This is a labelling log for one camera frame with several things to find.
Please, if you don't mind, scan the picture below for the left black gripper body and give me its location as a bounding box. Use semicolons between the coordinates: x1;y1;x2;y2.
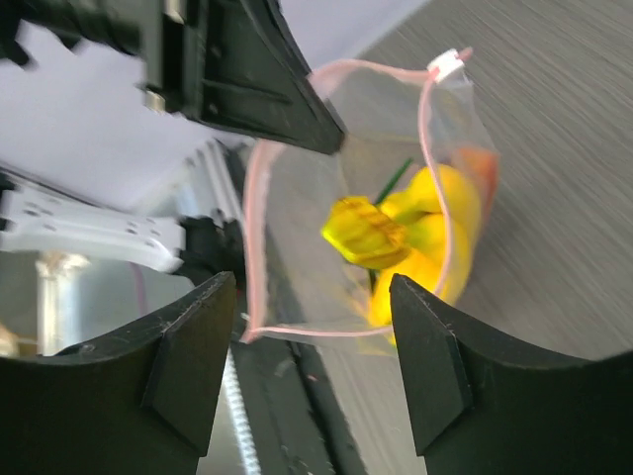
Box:
0;0;209;118

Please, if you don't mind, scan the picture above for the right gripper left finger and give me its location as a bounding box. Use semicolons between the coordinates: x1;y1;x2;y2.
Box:
1;272;235;475

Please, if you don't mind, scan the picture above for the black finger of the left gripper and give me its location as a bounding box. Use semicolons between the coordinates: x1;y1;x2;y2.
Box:
197;1;344;154

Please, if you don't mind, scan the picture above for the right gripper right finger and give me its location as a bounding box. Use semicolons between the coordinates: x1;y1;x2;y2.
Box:
390;275;632;474

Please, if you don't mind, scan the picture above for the green spring onion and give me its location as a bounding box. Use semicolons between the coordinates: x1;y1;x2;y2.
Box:
368;157;413;291

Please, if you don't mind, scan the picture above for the yellow banana bunch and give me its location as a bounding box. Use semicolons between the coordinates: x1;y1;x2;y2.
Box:
321;164;482;328

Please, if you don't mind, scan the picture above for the clear polka dot zip bag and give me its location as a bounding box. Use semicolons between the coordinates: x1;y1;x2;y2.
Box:
242;48;499;354

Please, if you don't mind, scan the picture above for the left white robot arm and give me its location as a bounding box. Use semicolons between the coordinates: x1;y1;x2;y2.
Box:
1;1;344;282

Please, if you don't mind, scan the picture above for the white slotted cable duct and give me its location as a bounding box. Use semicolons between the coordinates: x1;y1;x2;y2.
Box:
223;351;262;475

